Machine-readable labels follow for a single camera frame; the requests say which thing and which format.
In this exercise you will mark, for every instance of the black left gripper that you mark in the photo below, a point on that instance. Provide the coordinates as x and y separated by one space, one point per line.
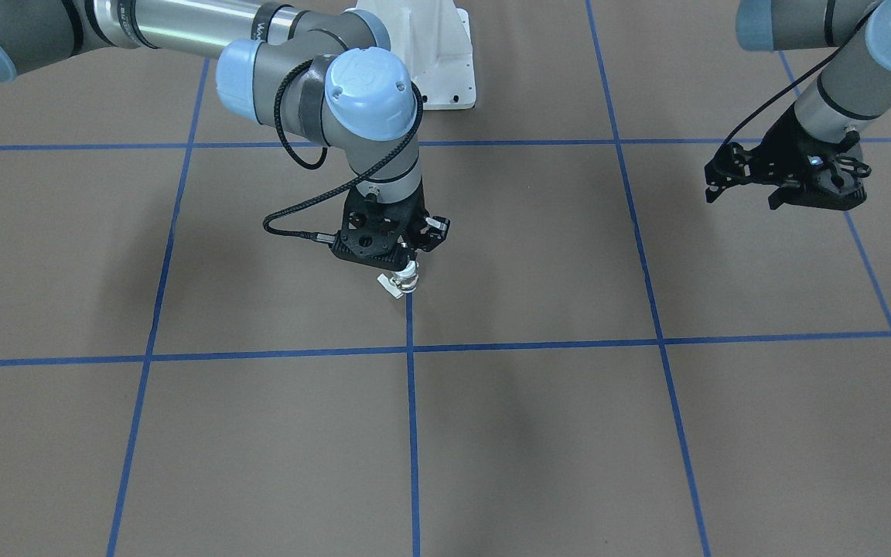
776 148

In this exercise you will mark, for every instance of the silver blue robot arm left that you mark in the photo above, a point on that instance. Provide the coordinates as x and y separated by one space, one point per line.
852 87

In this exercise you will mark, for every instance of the white PPR valve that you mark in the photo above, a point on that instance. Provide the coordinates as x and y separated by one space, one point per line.
400 283

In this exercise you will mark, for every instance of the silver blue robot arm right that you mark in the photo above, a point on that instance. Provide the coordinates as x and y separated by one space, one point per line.
319 80

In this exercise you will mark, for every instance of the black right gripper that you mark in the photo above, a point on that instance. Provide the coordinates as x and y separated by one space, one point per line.
435 231

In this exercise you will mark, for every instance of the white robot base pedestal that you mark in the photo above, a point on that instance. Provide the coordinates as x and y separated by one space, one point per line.
434 40

